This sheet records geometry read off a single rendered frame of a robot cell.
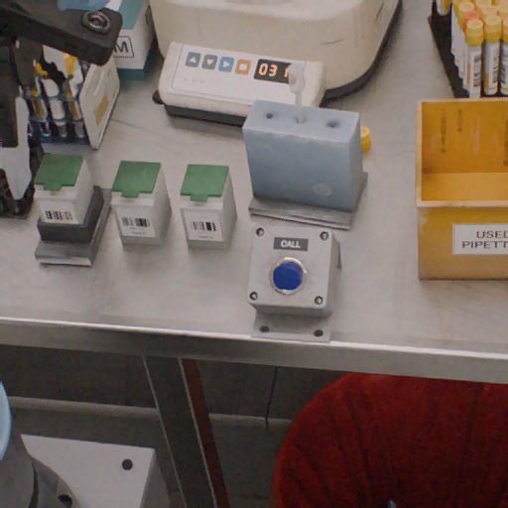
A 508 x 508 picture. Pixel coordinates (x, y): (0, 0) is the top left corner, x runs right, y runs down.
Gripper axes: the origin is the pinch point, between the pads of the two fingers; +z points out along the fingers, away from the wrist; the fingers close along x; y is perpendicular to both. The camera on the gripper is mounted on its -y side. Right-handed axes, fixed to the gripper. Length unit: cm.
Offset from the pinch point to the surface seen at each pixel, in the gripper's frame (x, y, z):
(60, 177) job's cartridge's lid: 0.8, -0.4, 3.8
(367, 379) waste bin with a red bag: -16, -25, 57
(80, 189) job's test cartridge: 0.6, -1.9, 5.5
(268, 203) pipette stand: -3.4, -18.5, 11.0
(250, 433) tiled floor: -34, -2, 99
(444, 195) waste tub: -5.3, -35.0, 11.2
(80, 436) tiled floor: -32, 26, 99
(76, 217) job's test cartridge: 2.4, -1.6, 7.5
